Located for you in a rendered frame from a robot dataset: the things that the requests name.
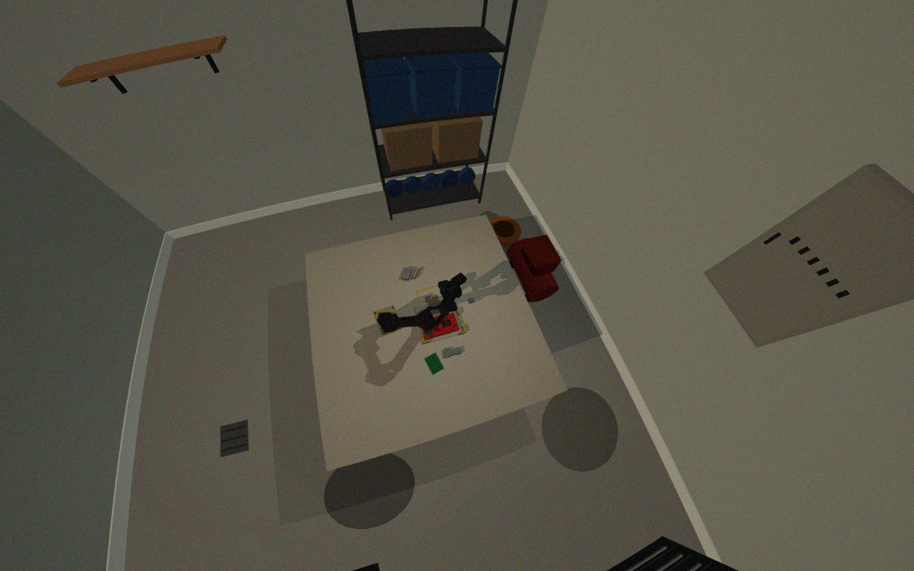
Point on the dark green flat rectangle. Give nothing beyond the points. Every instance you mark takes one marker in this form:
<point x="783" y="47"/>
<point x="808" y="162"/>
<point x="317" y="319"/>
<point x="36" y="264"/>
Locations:
<point x="434" y="363"/>

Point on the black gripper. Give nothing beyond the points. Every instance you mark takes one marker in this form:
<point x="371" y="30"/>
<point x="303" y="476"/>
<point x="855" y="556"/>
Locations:
<point x="454" y="306"/>

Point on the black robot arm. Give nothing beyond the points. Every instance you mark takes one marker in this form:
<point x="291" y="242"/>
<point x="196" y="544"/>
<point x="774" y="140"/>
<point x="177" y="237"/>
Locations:
<point x="425" y="320"/>

